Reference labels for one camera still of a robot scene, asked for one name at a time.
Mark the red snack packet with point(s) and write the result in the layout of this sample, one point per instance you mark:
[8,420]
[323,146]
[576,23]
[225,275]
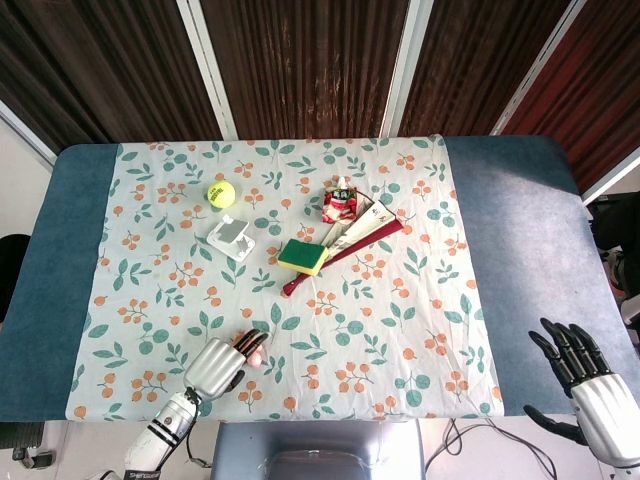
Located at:
[339,202]

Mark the yellow tennis ball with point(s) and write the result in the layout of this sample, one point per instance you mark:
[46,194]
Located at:
[221,194]

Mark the red folding paper fan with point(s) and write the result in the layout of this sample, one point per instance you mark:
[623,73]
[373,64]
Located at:
[370,220]

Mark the brown corrugated partition panel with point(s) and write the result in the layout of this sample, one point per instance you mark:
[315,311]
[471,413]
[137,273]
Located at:
[600,90]
[475,60]
[100,65]
[310,65]

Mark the floral leaf print tablecloth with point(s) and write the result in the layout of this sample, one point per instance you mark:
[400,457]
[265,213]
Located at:
[350,325]

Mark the pink object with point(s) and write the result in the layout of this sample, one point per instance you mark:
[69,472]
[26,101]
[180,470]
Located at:
[258,358]

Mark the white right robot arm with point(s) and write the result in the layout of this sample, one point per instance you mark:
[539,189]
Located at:
[627,474]

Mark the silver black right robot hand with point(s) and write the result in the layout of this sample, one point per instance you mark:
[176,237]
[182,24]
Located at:
[602,410]

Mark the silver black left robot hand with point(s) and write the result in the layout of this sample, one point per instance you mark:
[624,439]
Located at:
[215,367]

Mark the yellow green sponge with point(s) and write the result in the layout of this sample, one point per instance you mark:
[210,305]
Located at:
[302,256]

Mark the black equipment pile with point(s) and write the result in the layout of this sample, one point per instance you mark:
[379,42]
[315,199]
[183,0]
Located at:
[617,225]

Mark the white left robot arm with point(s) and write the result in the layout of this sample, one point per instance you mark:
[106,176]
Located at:
[162,435]

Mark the grey robot torso base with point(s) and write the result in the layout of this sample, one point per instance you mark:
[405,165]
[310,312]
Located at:
[315,450]

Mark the white partition post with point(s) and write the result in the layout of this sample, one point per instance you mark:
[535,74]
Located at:
[540,65]
[402,70]
[210,75]

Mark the white folding phone stand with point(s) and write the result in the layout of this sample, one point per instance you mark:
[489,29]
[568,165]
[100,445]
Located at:
[227,233]

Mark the black chair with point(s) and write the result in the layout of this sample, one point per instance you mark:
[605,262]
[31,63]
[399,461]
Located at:
[12,270]

